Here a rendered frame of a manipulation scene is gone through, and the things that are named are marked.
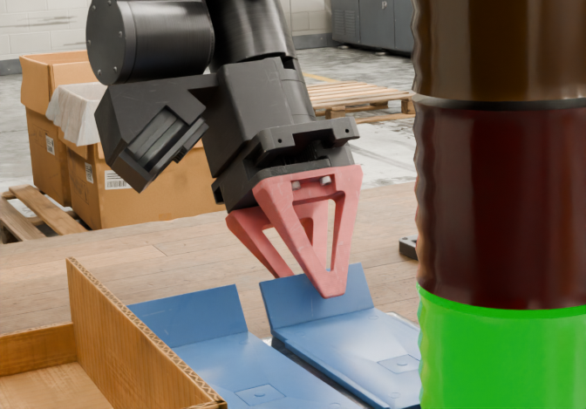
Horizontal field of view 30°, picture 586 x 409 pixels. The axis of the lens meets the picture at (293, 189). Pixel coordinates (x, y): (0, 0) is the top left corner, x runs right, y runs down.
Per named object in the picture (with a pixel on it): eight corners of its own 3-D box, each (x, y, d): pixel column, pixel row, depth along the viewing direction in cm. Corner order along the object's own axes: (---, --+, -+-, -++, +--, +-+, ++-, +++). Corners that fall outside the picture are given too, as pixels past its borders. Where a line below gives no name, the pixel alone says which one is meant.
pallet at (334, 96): (352, 99, 803) (351, 79, 799) (421, 116, 713) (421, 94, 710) (197, 117, 757) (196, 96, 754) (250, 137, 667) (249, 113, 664)
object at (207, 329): (236, 329, 66) (233, 282, 66) (368, 419, 53) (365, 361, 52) (126, 352, 63) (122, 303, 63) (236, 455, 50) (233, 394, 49)
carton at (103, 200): (255, 222, 403) (247, 87, 392) (87, 248, 381) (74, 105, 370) (200, 189, 463) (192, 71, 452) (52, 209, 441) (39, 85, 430)
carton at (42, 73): (180, 191, 462) (170, 53, 450) (57, 209, 440) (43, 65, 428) (137, 169, 512) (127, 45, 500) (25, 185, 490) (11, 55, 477)
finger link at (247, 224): (293, 301, 62) (249, 149, 65) (252, 329, 69) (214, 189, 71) (394, 279, 65) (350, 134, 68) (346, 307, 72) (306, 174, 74)
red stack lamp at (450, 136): (539, 236, 22) (540, 74, 22) (676, 284, 19) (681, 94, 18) (378, 267, 21) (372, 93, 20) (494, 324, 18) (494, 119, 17)
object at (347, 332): (360, 305, 69) (358, 261, 69) (510, 386, 56) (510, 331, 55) (260, 327, 66) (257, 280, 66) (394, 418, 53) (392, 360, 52)
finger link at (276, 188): (297, 298, 62) (253, 146, 64) (255, 326, 68) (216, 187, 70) (399, 276, 65) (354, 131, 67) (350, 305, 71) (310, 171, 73)
